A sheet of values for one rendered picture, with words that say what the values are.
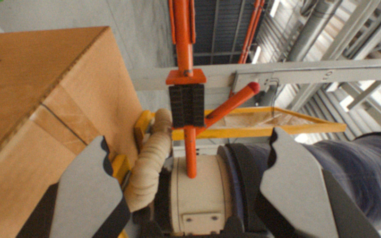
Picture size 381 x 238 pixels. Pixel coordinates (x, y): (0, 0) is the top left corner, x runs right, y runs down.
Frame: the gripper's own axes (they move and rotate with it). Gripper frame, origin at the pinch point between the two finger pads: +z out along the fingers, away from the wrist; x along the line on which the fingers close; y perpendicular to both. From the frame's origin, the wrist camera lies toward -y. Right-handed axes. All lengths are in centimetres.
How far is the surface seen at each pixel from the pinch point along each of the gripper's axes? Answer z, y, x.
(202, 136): 67, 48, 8
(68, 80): 5.7, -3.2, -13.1
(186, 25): 11.1, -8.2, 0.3
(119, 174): 5.3, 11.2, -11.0
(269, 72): 108, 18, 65
